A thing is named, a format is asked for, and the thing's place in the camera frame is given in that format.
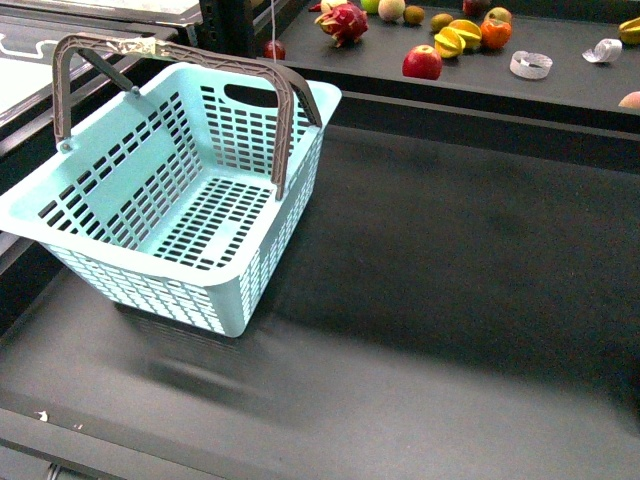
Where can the orange persimmon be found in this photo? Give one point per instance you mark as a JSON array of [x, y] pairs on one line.
[[495, 34]]

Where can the brown kiwi fruit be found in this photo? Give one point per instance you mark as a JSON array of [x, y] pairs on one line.
[[440, 21]]

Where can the red green apple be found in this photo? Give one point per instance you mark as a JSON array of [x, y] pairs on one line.
[[499, 14]]

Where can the pink dragon fruit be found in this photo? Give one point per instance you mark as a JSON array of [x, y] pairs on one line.
[[343, 21]]

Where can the light blue plastic basket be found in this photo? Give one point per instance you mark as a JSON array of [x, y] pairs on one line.
[[163, 200]]

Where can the yellow fruit at edge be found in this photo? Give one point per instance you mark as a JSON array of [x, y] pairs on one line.
[[629, 32]]

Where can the tan round melon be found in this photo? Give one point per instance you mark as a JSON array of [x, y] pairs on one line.
[[391, 10]]

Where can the grey basket handle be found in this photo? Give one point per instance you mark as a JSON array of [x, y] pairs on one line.
[[279, 76], [66, 48]]

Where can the peach at right edge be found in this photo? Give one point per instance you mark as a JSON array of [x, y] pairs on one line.
[[630, 101]]

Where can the yellow star fruit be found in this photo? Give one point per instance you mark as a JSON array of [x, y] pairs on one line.
[[457, 37]]

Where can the dark plum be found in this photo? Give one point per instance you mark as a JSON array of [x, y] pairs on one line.
[[474, 8]]

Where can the small dark red apple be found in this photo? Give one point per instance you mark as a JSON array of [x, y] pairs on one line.
[[274, 50]]

